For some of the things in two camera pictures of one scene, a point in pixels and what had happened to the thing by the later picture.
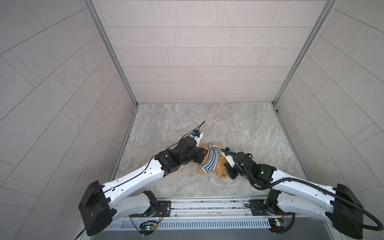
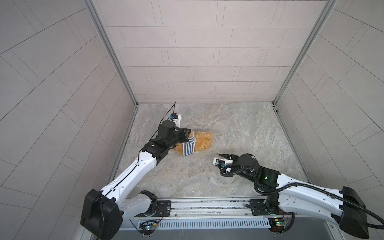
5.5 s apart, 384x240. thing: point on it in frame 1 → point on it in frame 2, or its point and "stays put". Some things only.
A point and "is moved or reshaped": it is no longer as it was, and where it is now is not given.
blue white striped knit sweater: (210, 163) is moved or reshaped
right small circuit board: (277, 224) stays put
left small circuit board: (147, 227) stays put
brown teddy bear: (220, 169) → (203, 140)
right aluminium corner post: (327, 10) stays put
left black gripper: (199, 152) → (184, 137)
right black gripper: (229, 170) stays put
